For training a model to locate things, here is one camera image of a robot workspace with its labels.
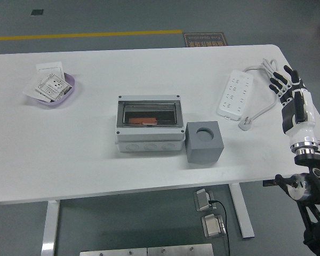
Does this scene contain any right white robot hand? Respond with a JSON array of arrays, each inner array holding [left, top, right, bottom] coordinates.
[[268, 65, 319, 149]]

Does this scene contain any grey junction box clear lid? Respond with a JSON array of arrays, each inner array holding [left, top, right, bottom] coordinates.
[[114, 94, 186, 153]]

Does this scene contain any orange cylinder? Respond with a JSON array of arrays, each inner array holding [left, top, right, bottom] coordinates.
[[129, 117, 158, 126]]

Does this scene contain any grey cube with round hole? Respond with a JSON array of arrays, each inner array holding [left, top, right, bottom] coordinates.
[[185, 121, 225, 165]]

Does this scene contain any white power strip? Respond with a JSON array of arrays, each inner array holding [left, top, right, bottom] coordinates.
[[217, 69, 254, 121]]

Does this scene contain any white table leg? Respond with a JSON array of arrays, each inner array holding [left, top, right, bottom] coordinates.
[[41, 199, 61, 256], [228, 183, 255, 239]]

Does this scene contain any brown floor sign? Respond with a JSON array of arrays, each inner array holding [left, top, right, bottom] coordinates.
[[182, 32, 227, 48]]

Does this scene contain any small metal foot pedal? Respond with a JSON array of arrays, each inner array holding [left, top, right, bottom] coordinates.
[[193, 188, 218, 212]]

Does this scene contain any large metal foot pedal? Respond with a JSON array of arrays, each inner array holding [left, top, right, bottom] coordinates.
[[201, 213, 227, 238]]

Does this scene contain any purple plastic tray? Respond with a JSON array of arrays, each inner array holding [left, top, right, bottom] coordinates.
[[26, 72, 77, 108]]

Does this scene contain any printed white socket panel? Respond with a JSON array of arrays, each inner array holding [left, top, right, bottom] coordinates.
[[34, 73, 71, 101]]

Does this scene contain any white packaged plate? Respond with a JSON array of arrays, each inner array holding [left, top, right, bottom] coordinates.
[[23, 76, 53, 103]]

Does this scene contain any white power cord with plug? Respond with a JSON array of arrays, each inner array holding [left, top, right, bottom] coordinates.
[[238, 58, 285, 131]]

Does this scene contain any black pedal cable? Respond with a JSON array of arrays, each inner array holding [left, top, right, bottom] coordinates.
[[207, 199, 230, 256]]

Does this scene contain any metal base plate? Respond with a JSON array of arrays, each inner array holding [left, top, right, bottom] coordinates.
[[147, 243, 214, 256], [79, 247, 148, 256]]

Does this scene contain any plain white switch plate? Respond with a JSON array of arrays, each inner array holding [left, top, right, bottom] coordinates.
[[36, 61, 65, 81]]

